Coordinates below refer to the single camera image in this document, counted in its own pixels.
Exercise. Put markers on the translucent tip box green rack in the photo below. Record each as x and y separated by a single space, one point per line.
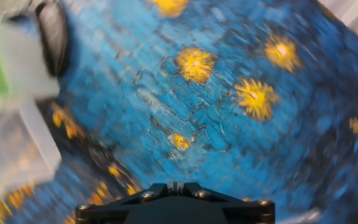
14 93

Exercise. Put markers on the black C-clamp steel screw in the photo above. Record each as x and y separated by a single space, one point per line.
53 37

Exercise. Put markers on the starry night painting cloth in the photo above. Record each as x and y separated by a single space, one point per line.
197 124

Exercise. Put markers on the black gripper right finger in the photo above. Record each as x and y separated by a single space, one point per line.
235 202

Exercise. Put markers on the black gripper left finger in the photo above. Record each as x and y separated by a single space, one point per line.
120 202

